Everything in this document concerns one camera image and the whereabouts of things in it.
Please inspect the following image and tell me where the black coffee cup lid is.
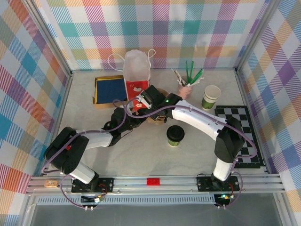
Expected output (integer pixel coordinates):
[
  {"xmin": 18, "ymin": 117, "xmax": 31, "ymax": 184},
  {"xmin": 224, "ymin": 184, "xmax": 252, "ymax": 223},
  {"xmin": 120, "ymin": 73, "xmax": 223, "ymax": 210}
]
[{"xmin": 166, "ymin": 125, "xmax": 186, "ymax": 142}]

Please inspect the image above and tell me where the dark blue napkin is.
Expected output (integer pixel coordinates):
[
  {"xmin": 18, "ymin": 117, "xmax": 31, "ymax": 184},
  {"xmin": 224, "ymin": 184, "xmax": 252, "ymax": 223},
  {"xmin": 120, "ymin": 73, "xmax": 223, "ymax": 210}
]
[{"xmin": 96, "ymin": 78, "xmax": 128, "ymax": 105}]

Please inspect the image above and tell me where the white red paper bag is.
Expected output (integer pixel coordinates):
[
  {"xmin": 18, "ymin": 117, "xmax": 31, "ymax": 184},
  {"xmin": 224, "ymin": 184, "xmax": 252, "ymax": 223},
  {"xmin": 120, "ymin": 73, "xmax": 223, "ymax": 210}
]
[{"xmin": 108, "ymin": 48, "xmax": 157, "ymax": 116}]

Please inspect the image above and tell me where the pink straw holder cup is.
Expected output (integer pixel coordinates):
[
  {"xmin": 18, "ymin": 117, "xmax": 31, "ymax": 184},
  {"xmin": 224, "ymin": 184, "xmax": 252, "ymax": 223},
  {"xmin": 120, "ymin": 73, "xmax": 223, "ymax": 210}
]
[{"xmin": 176, "ymin": 81, "xmax": 193, "ymax": 99}]

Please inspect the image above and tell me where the shallow cardboard tray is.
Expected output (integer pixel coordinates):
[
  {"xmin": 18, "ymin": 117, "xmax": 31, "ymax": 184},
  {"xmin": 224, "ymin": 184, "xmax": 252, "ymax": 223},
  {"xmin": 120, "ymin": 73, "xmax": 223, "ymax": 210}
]
[{"xmin": 91, "ymin": 74, "xmax": 130, "ymax": 111}]

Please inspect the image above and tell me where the wooden stirrer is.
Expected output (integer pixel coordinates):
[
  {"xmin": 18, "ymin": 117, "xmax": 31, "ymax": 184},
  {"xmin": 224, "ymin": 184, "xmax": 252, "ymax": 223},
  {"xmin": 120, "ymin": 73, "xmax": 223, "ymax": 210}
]
[{"xmin": 174, "ymin": 69, "xmax": 186, "ymax": 86}]

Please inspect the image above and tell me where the stack of green paper cups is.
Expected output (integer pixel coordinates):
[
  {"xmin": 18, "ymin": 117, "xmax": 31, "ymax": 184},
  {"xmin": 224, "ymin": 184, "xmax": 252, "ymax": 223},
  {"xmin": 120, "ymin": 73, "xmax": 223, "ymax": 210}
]
[{"xmin": 201, "ymin": 84, "xmax": 222, "ymax": 111}]

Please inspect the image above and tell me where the small controller board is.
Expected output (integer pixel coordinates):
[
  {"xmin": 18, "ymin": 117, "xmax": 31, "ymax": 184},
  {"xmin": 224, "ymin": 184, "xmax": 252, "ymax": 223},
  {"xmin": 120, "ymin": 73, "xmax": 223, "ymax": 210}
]
[
  {"xmin": 214, "ymin": 193, "xmax": 234, "ymax": 203},
  {"xmin": 80, "ymin": 194, "xmax": 104, "ymax": 203}
]

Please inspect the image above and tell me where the black white chessboard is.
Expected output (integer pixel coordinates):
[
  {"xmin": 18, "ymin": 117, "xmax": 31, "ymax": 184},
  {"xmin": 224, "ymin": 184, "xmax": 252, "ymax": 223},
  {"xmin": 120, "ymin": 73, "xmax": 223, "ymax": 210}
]
[{"xmin": 214, "ymin": 105, "xmax": 263, "ymax": 170}]

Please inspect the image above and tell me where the thin aluminium wall rail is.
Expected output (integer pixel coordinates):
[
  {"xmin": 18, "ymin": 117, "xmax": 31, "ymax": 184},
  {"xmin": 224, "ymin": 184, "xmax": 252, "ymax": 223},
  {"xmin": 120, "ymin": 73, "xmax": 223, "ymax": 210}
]
[{"xmin": 70, "ymin": 67, "xmax": 238, "ymax": 73}]

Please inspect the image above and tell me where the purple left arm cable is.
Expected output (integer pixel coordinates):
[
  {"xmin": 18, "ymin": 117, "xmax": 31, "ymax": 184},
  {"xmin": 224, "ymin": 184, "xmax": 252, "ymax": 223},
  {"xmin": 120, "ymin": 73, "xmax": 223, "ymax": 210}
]
[{"xmin": 41, "ymin": 103, "xmax": 132, "ymax": 210}]

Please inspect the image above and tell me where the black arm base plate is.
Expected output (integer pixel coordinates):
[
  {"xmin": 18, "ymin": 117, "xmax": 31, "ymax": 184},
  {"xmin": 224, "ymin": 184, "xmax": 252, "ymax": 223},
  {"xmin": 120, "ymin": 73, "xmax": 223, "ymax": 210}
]
[
  {"xmin": 196, "ymin": 174, "xmax": 241, "ymax": 193},
  {"xmin": 71, "ymin": 178, "xmax": 115, "ymax": 194}
]

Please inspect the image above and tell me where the long aluminium base rail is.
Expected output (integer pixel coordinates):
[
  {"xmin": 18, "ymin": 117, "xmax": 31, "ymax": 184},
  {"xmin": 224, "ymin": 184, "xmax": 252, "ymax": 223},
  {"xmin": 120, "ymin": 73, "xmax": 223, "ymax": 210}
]
[{"xmin": 25, "ymin": 175, "xmax": 286, "ymax": 196}]

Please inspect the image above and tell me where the slotted grey cable duct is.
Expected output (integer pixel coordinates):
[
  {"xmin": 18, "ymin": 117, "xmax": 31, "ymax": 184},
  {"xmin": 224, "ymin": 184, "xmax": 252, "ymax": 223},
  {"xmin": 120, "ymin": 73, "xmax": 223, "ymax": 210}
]
[{"xmin": 36, "ymin": 196, "xmax": 218, "ymax": 206}]

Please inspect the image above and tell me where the aluminium frame post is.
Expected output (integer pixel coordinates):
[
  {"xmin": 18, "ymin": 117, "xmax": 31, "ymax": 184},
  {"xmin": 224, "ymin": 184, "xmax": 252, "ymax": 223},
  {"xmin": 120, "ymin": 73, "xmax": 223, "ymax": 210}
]
[
  {"xmin": 235, "ymin": 0, "xmax": 283, "ymax": 75},
  {"xmin": 22, "ymin": 0, "xmax": 74, "ymax": 78}
]

